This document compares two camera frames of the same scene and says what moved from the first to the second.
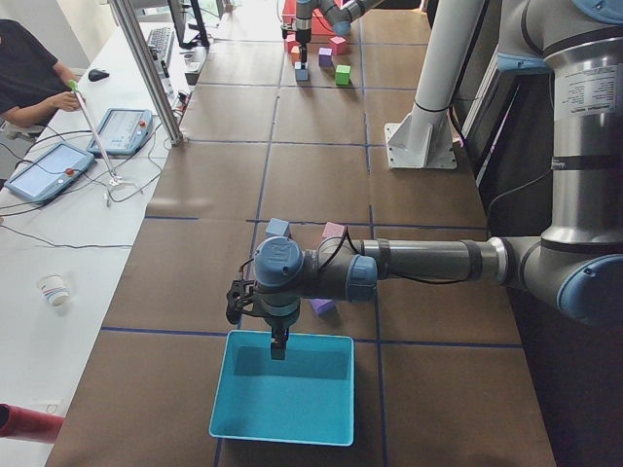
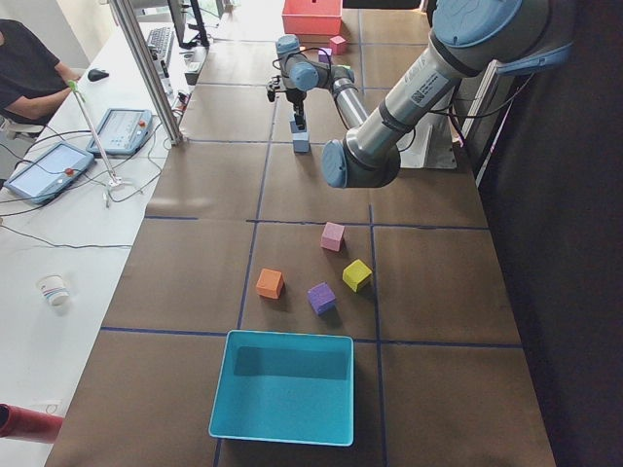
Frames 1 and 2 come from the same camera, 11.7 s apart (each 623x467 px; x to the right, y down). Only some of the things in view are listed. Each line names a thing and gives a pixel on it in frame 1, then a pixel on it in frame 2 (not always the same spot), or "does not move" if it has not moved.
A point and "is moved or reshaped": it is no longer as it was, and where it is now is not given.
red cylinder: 26,424 does not move
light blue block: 276,228 → 295,127
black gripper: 238,294 → 273,87
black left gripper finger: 277,348 → 297,99
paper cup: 53,288 does not move
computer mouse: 96,75 does not move
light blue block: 301,74 is moved or reshaped
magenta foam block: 339,46 does not move
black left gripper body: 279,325 → 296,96
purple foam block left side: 322,306 does not move
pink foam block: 332,230 does not move
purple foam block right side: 325,56 does not move
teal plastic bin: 306,398 does not move
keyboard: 161,42 does not move
